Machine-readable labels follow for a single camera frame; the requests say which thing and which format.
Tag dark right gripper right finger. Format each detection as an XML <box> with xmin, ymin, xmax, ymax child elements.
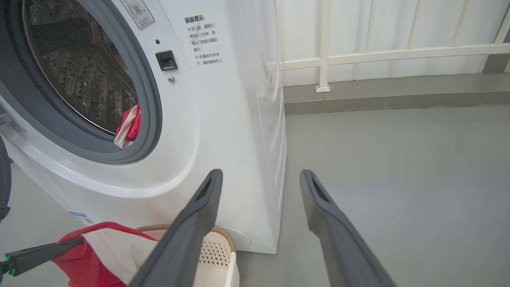
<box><xmin>299</xmin><ymin>169</ymin><xmax>397</xmax><ymax>287</ymax></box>

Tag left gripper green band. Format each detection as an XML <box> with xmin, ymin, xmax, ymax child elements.
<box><xmin>0</xmin><ymin>237</ymin><xmax>85</xmax><ymax>278</ymax></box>

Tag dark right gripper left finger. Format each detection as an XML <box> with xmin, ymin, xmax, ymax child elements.
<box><xmin>127</xmin><ymin>169</ymin><xmax>224</xmax><ymax>287</ymax></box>

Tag red basketball jersey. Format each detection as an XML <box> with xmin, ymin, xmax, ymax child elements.
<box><xmin>52</xmin><ymin>222</ymin><xmax>160</xmax><ymax>287</ymax></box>

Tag black round glass washer door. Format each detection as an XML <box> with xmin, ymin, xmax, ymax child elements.
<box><xmin>0</xmin><ymin>136</ymin><xmax>12</xmax><ymax>222</ymax></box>

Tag red white striped shorts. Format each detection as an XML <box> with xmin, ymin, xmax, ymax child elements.
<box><xmin>114</xmin><ymin>103</ymin><xmax>141</xmax><ymax>150</ymax></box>

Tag cream perforated laundry basket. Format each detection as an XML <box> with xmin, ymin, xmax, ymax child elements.
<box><xmin>135</xmin><ymin>224</ymin><xmax>240</xmax><ymax>287</ymax></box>

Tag white front-load washing machine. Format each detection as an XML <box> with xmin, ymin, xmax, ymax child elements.
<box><xmin>0</xmin><ymin>0</ymin><xmax>287</xmax><ymax>254</ymax></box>

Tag blue white energy label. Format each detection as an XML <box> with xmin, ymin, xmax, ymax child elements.
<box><xmin>69</xmin><ymin>211</ymin><xmax>95</xmax><ymax>226</ymax></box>

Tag white metal railing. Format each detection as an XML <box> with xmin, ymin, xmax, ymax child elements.
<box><xmin>267</xmin><ymin>0</ymin><xmax>510</xmax><ymax>93</ymax></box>

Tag grey warning sticker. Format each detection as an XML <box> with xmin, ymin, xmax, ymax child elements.
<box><xmin>120</xmin><ymin>0</ymin><xmax>155</xmax><ymax>30</ymax></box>

